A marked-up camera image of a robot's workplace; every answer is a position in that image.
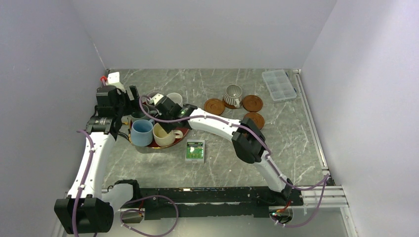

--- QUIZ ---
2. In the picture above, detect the mauve ceramic mug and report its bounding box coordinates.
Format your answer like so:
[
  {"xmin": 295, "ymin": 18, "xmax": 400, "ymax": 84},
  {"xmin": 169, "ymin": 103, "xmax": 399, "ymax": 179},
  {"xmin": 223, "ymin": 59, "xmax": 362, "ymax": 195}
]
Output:
[{"xmin": 146, "ymin": 92, "xmax": 164, "ymax": 104}]

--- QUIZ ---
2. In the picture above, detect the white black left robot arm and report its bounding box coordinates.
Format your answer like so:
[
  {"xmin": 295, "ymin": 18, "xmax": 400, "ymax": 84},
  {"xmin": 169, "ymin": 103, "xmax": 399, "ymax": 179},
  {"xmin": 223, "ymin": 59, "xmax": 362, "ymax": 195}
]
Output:
[{"xmin": 54, "ymin": 85, "xmax": 142, "ymax": 237}]

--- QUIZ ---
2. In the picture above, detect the clear plastic organizer box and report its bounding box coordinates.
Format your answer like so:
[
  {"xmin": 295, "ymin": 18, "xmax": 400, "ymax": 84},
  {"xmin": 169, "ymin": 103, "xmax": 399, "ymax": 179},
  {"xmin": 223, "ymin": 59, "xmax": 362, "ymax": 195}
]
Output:
[{"xmin": 262, "ymin": 69, "xmax": 297, "ymax": 102}]

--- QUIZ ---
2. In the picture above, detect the white ceramic mug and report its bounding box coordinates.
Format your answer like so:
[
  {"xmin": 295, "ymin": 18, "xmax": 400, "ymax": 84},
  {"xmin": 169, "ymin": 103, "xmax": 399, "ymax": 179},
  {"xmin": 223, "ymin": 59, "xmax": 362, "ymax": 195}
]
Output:
[{"xmin": 167, "ymin": 92, "xmax": 184, "ymax": 107}]

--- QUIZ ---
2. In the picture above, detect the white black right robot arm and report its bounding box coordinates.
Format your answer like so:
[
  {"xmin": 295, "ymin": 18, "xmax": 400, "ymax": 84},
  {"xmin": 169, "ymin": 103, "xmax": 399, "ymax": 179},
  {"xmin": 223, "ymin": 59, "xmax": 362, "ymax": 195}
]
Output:
[{"xmin": 149, "ymin": 94, "xmax": 292, "ymax": 205}]

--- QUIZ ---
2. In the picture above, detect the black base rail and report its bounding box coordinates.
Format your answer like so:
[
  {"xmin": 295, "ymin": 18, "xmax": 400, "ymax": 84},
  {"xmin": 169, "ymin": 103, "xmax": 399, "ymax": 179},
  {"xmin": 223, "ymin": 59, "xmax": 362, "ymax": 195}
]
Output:
[{"xmin": 122, "ymin": 186, "xmax": 304, "ymax": 220}]

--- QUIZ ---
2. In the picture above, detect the light blue ceramic mug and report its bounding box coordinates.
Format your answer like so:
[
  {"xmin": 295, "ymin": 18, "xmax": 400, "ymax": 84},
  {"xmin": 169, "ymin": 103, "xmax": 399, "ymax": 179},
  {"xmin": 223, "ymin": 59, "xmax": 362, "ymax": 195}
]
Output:
[{"xmin": 130, "ymin": 119, "xmax": 155, "ymax": 147}]

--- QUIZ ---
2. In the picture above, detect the cream ribbed ceramic mug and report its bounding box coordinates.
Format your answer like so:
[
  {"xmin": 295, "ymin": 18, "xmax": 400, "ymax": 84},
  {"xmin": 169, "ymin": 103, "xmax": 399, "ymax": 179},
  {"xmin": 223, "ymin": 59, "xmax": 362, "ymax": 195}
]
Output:
[{"xmin": 153, "ymin": 123, "xmax": 184, "ymax": 147}]

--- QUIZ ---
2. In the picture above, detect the green label plastic box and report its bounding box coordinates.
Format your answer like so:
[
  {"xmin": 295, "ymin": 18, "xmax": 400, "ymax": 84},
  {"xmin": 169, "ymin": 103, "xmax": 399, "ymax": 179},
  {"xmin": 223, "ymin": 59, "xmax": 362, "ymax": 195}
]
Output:
[{"xmin": 185, "ymin": 139, "xmax": 205, "ymax": 163}]

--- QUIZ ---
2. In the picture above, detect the aluminium frame rail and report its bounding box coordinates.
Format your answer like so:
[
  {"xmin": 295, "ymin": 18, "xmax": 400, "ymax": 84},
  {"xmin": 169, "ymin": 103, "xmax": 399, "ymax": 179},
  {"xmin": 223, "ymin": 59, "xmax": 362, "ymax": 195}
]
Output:
[{"xmin": 292, "ymin": 69, "xmax": 358, "ymax": 237}]

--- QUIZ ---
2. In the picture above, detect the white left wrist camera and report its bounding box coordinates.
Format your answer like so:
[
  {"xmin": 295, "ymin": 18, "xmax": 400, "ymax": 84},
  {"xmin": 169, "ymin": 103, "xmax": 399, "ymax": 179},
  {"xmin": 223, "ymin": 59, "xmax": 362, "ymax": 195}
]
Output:
[{"xmin": 100, "ymin": 72, "xmax": 126, "ymax": 93}]

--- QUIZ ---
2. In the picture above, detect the dark red round tray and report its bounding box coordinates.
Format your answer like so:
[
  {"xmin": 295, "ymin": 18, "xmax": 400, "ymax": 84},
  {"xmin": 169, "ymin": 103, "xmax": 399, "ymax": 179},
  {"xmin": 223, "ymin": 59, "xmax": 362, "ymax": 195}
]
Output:
[{"xmin": 128, "ymin": 111, "xmax": 189, "ymax": 149}]

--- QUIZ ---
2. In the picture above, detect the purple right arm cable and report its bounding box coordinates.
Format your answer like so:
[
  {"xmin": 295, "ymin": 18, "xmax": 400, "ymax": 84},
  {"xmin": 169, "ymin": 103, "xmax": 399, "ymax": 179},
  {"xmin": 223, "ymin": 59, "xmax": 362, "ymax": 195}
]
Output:
[{"xmin": 138, "ymin": 95, "xmax": 331, "ymax": 229}]

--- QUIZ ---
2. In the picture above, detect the brown wooden coaster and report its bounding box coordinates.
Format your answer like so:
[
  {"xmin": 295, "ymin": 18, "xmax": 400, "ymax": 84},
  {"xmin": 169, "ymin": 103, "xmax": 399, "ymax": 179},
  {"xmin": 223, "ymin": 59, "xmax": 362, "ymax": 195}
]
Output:
[
  {"xmin": 242, "ymin": 95, "xmax": 263, "ymax": 112},
  {"xmin": 204, "ymin": 98, "xmax": 225, "ymax": 116},
  {"xmin": 244, "ymin": 112, "xmax": 265, "ymax": 130},
  {"xmin": 223, "ymin": 100, "xmax": 237, "ymax": 110}
]

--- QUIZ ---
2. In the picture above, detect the grey ribbed ceramic cup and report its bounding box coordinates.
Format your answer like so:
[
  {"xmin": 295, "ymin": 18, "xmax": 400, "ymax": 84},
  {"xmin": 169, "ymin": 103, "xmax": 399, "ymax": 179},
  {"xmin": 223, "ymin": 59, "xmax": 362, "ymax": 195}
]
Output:
[{"xmin": 223, "ymin": 84, "xmax": 243, "ymax": 109}]

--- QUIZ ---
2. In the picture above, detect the grey-green ceramic mug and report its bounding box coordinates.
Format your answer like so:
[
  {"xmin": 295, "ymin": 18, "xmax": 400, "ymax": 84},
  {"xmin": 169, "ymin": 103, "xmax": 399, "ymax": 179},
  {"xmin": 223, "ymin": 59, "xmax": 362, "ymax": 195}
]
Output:
[{"xmin": 129, "ymin": 105, "xmax": 158, "ymax": 122}]

